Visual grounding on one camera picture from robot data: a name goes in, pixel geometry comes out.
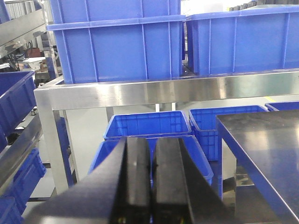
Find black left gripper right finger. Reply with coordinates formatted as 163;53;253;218
152;138;236;224

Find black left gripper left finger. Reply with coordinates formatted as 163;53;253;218
24;137;150;224

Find blue bin lower side shelf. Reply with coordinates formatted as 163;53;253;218
0;148;46;224

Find blue bin on side shelf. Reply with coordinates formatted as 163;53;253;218
0;71;36;151

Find steel side shelf rack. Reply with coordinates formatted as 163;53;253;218
0;0;59;195

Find blue floor bin near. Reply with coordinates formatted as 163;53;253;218
88;135;214;185

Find blue floor bin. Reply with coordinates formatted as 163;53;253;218
265;101;299;111
88;135;214;185
189;105;267;161
103;111;192;140

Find blue floor bin middle right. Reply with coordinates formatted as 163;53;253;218
189;105;267;161

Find blue floor bin far right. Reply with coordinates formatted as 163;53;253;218
265;101;299;111

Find large blue crate lower stacked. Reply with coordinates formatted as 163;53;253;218
48;15;185;84

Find large blue crate stacked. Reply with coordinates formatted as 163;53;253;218
48;15;185;84
50;0;181;24

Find large blue crate right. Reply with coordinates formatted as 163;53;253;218
186;6;299;77

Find large blue crate upper stacked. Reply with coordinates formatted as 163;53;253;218
50;0;181;24

